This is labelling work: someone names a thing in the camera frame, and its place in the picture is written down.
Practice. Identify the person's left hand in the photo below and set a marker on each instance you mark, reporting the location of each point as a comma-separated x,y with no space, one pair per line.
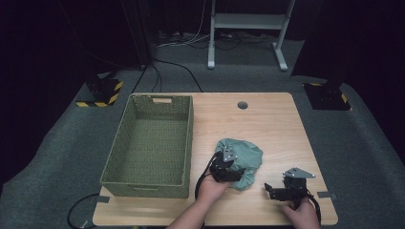
211,191

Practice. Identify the grey tape strip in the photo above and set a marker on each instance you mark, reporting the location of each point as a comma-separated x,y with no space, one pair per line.
102,199
326,195

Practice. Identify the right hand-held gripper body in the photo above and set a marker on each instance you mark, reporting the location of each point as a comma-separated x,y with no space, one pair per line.
296,186

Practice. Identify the green woven basket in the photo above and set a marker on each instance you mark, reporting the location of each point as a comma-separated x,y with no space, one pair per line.
159,143

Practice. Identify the white metal stand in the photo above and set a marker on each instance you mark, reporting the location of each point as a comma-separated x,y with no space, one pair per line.
248,21

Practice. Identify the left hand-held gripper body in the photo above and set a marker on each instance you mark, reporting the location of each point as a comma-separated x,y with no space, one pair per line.
219,167

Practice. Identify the teal cloth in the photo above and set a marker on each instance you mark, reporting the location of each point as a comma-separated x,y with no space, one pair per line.
250,156

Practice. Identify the dark stand column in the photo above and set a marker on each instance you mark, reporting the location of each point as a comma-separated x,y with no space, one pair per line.
138,31

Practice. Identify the person's right hand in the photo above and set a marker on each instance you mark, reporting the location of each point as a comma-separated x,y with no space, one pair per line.
302,214

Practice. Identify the black base with hazard stripes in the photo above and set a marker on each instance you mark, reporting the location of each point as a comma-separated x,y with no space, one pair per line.
103,90
328,97

